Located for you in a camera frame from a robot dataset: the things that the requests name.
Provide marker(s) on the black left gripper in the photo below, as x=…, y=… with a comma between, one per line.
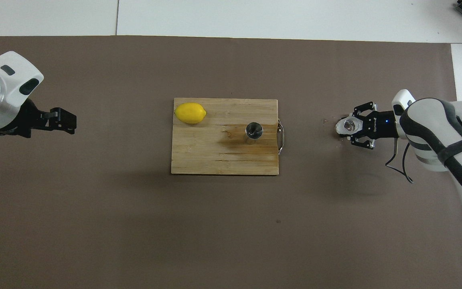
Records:
x=28, y=122

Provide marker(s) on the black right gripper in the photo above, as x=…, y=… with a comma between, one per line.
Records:
x=381, y=125

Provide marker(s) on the small clear plastic cup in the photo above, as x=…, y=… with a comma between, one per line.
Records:
x=342, y=127

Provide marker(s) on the stainless steel jigger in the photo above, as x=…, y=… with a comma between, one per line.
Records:
x=254, y=131

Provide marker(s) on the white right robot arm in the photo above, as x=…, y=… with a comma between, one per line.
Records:
x=439, y=128

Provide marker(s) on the yellow lemon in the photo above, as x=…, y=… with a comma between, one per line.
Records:
x=190, y=113

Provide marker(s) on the wooden cutting board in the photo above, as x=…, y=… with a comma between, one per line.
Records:
x=215, y=156

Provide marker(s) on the brown paper table mat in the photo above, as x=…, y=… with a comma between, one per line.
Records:
x=231, y=233

